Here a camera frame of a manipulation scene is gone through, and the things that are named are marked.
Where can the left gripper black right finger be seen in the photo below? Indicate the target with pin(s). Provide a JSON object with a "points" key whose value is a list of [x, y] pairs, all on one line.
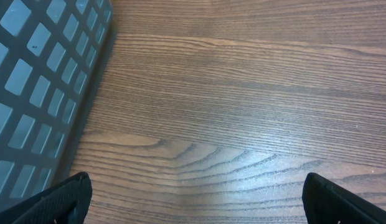
{"points": [[326, 202]]}

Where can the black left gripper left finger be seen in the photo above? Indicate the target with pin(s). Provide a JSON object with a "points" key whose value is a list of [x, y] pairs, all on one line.
{"points": [[65, 203]]}

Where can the grey plastic basket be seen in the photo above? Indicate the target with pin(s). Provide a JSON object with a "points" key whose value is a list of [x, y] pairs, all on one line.
{"points": [[53, 54]]}

